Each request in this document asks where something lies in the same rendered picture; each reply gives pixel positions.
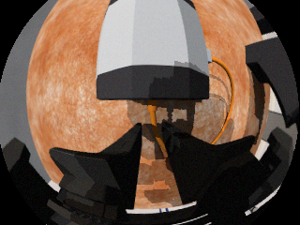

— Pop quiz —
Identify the orange cable with grey plug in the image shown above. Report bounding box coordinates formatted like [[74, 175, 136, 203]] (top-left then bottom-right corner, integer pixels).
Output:
[[147, 57, 234, 151]]

